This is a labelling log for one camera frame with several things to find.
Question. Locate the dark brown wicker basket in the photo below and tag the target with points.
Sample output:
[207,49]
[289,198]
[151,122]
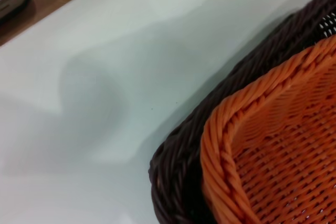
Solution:
[183,155]

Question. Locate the orange wicker basket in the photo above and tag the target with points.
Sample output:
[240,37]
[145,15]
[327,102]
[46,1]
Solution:
[275,155]

